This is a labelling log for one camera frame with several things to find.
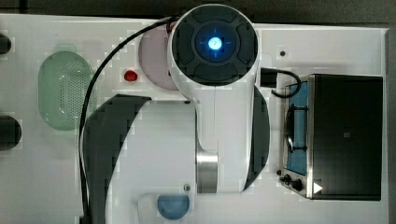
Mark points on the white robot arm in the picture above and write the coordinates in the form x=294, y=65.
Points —
x=213, y=57

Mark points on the small red tomato toy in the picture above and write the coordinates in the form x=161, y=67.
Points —
x=130, y=76

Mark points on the grey oval plate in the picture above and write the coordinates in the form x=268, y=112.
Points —
x=152, y=55

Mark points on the black toaster oven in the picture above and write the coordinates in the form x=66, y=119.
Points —
x=333, y=137

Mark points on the black cylinder at edge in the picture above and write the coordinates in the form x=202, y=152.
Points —
x=5, y=44

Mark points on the black cylinder post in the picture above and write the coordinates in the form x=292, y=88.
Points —
x=10, y=133

